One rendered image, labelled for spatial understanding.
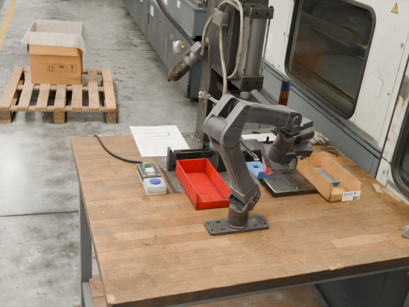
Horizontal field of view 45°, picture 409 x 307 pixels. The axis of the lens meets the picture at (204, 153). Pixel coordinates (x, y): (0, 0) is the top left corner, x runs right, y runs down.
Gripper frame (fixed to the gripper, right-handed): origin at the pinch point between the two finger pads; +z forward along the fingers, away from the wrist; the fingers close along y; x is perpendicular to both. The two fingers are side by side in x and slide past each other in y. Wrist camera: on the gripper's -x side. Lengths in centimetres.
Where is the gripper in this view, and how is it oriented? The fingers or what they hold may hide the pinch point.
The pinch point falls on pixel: (267, 173)
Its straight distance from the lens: 167.3
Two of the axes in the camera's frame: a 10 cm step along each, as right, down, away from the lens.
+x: -9.5, 0.3, -3.1
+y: -2.2, -7.7, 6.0
